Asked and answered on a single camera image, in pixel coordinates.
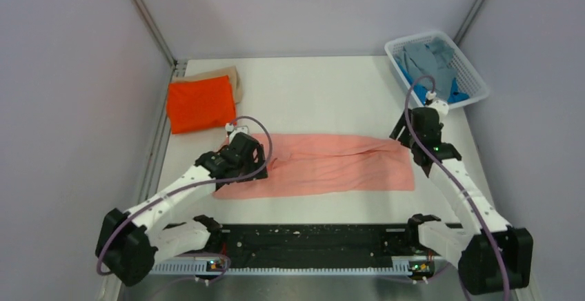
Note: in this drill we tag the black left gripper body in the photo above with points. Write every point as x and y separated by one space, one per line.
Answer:
249 167

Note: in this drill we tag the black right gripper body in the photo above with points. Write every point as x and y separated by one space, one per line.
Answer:
410 115

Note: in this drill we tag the pink t shirt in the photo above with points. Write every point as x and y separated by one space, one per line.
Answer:
316 164

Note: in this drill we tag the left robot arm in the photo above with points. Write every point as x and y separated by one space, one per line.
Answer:
133 241

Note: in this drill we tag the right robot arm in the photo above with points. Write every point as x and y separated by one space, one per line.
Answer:
489 253

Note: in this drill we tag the blue t shirt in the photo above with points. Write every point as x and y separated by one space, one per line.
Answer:
446 84

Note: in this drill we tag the grey t shirt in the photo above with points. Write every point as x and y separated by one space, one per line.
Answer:
427 57

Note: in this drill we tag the white plastic basket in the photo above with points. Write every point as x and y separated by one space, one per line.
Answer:
468 78

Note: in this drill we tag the orange folded t shirt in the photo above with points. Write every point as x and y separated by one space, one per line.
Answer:
200 105

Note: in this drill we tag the beige folded t shirt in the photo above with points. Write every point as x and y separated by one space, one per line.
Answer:
230 72

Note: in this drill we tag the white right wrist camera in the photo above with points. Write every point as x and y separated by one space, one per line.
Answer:
441 106

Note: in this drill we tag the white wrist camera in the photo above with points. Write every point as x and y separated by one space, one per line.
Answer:
232 130
441 106

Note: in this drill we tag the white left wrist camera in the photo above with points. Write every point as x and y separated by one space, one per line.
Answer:
232 130

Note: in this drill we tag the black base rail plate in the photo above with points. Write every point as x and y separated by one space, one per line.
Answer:
315 246

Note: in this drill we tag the right aluminium frame post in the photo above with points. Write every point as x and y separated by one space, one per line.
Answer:
469 19

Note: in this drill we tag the aluminium frame post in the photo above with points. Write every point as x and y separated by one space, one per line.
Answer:
469 19
154 31

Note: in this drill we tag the left aluminium frame post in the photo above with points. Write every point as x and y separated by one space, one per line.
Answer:
154 31

